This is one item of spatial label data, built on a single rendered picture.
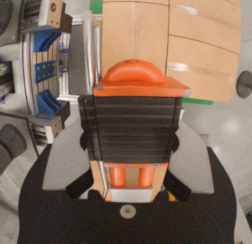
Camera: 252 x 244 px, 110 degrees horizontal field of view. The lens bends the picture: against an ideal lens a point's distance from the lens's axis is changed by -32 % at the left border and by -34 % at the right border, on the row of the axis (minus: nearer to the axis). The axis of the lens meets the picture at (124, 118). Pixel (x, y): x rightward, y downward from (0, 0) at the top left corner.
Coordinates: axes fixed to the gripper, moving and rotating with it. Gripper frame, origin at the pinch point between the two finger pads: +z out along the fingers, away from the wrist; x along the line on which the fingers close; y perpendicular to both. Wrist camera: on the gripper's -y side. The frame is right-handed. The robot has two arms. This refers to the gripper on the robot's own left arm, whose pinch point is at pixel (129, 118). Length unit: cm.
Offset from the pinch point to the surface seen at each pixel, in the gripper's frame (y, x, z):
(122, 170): 7.2, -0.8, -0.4
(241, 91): 22, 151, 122
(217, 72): 0, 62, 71
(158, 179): 52, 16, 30
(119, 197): 13.1, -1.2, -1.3
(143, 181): 9.3, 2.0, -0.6
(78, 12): -55, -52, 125
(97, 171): 47, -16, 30
